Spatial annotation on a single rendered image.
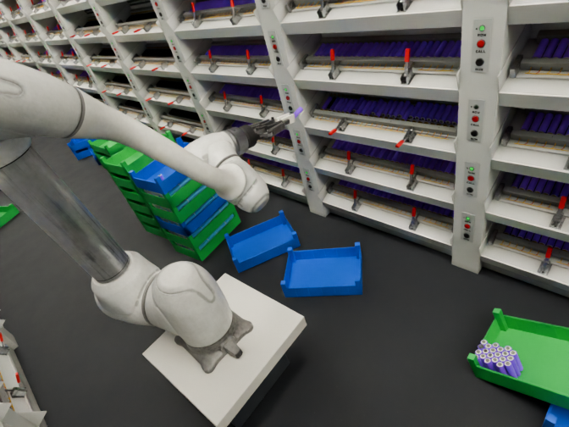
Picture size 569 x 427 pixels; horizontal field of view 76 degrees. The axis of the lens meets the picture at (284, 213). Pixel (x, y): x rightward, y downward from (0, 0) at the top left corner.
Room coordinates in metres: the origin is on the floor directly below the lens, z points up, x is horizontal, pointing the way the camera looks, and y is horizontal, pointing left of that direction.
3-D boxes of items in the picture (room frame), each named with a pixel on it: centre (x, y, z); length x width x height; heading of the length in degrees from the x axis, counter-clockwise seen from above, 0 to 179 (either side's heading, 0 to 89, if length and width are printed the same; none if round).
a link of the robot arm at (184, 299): (0.71, 0.32, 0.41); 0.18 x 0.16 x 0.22; 60
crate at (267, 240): (1.30, 0.14, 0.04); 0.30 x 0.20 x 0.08; 99
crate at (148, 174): (1.50, 0.40, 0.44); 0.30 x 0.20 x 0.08; 134
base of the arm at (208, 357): (0.69, 0.30, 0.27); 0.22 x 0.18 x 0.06; 36
